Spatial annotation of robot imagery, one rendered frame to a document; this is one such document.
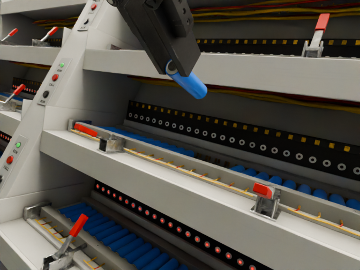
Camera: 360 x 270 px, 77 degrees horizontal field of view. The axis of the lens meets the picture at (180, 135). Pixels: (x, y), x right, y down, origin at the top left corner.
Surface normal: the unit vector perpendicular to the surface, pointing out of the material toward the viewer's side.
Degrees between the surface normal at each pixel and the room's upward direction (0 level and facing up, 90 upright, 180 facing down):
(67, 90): 90
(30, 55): 111
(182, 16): 90
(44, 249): 21
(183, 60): 90
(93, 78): 90
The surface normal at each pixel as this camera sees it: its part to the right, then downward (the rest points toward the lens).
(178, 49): 0.82, 0.21
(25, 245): 0.19, -0.97
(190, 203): -0.53, 0.00
